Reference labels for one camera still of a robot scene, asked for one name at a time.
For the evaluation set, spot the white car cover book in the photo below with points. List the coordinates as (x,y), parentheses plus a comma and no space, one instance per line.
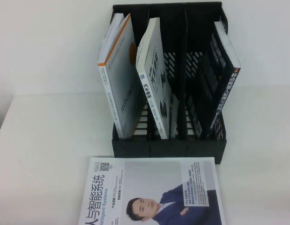
(154,70)

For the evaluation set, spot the black perforated book stand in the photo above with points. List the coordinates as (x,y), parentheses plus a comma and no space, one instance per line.
(168,150)

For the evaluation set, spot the white book with orange spine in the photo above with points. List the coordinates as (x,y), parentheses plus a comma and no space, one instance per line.
(121,70)

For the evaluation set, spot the dark robotics book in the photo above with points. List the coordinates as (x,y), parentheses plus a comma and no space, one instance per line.
(219,70)

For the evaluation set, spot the magazine with suited man cover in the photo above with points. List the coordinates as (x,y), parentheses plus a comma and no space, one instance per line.
(144,178)

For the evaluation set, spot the thin white booklet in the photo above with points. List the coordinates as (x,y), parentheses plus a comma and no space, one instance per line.
(112,30)

